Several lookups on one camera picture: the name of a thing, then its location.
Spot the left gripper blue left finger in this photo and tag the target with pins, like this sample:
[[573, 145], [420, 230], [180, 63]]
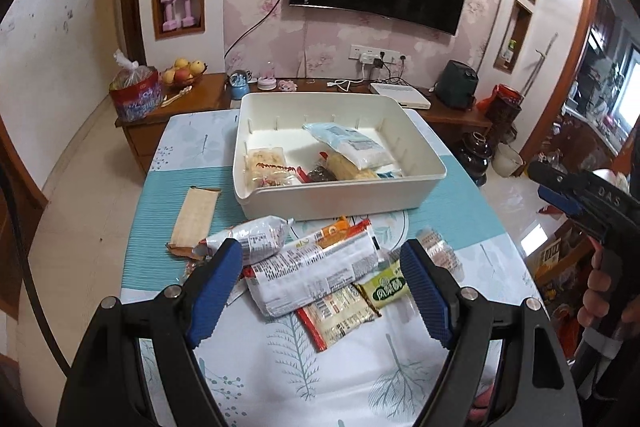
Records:
[[106, 385]]

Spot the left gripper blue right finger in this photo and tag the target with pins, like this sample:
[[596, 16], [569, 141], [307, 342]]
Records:
[[532, 387]]

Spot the clear bag printed wafers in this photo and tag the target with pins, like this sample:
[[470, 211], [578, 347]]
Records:
[[441, 253]]

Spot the green pineapple cake packet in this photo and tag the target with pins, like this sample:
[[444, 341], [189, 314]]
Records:
[[385, 287]]

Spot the beige wafer bar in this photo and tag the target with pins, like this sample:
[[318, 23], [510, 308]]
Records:
[[193, 222]]

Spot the large white biscuit package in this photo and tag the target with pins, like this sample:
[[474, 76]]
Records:
[[304, 272]]

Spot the silver white snack bag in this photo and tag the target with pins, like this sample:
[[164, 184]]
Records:
[[260, 239]]

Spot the red striped Lipo packet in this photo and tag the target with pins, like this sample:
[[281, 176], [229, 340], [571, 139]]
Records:
[[333, 317]]

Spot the blue white snack packet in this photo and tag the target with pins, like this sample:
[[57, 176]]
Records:
[[390, 174]]

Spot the orange white oats bar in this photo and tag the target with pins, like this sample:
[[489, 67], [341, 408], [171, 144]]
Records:
[[336, 232]]

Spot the bread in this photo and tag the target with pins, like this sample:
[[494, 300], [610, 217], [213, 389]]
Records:
[[362, 151]]

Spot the clear pack yellow puffs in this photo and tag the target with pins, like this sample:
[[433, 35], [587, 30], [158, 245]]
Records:
[[345, 170]]

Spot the dark brownie red wrapper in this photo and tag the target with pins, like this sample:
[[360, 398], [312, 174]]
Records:
[[318, 172]]

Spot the person right hand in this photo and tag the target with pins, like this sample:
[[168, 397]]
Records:
[[594, 305]]

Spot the white bucket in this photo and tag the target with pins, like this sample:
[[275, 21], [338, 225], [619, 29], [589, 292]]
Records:
[[506, 161]]

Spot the teal striped table runner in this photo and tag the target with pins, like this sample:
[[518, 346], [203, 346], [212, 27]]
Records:
[[455, 208]]

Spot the floral tablecloth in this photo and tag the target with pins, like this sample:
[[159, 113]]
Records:
[[265, 372]]

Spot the white set-top box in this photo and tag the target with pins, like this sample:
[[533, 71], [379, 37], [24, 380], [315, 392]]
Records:
[[404, 96]]

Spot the white plastic storage bin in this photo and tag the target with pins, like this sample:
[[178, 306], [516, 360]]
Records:
[[311, 156]]

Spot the wooden tv cabinet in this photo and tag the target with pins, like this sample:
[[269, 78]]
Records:
[[213, 93]]

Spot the fruit bowl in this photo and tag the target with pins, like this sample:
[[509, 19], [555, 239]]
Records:
[[183, 73]]

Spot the pink dumbbell pair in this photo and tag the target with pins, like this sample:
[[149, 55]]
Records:
[[177, 15]]

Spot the wall power outlet strip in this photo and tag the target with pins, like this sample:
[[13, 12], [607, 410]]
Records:
[[367, 54]]

